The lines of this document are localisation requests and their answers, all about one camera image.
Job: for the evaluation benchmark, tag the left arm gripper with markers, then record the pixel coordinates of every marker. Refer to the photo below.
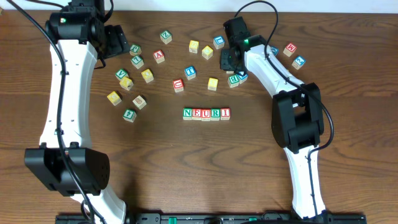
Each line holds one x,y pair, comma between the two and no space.
117,42

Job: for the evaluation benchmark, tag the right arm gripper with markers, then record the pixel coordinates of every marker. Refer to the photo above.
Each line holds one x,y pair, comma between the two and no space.
227,62

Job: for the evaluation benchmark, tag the yellow letter S block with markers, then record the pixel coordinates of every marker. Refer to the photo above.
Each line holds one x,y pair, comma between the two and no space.
212,84

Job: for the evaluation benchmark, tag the red letter I block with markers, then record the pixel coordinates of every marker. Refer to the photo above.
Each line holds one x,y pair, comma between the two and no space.
225,114

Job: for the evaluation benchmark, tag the green letter R block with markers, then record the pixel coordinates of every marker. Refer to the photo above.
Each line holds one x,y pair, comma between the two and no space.
215,114

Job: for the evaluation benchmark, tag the red letter E block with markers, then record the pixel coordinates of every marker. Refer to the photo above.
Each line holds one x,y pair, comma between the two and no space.
196,114

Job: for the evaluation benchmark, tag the green letter N block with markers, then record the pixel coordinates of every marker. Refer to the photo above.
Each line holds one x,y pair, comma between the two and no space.
187,113

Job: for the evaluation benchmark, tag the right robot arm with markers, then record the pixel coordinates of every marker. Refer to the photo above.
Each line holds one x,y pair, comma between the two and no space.
297,120

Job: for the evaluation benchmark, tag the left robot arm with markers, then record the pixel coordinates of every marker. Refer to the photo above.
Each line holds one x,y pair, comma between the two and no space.
65,161

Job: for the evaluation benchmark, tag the green letter B block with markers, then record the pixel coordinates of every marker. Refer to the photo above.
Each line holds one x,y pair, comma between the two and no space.
233,81

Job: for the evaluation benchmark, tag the yellow block with animal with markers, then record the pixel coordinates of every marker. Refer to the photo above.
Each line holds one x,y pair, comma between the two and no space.
207,52

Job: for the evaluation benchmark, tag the green letter V block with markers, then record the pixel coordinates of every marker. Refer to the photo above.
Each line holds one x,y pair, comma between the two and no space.
121,73

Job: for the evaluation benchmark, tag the yellow block back row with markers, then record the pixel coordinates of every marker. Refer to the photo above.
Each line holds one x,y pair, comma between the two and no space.
193,46

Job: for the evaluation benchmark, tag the yellow letter K block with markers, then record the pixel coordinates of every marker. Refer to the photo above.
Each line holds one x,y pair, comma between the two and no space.
126,83

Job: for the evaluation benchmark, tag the blue letter T block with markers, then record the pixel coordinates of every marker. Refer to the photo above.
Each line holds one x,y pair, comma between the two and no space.
190,72

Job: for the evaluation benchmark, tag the red letter A block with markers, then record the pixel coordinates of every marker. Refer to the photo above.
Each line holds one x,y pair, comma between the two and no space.
159,56

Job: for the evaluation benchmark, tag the yellow letter O block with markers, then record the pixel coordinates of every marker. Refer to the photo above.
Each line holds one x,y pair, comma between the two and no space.
147,75

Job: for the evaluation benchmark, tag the green letter Z block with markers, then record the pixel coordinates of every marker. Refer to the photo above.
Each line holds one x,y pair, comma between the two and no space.
166,37

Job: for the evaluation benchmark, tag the yellow letter G block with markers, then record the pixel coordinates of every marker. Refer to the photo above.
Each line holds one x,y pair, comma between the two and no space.
114,97

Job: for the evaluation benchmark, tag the red letter U block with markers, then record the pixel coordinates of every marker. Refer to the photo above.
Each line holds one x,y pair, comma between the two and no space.
178,85

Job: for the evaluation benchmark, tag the red letter M block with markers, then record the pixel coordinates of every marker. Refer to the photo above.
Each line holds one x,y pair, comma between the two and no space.
289,49

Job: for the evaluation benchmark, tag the pineapple B wooden block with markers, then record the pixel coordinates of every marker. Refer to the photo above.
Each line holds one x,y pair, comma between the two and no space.
139,102

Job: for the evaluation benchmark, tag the blue number 2 block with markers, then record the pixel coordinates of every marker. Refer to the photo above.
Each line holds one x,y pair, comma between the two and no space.
298,62

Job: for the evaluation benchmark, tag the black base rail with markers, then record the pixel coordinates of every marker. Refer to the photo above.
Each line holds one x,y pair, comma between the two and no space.
272,217

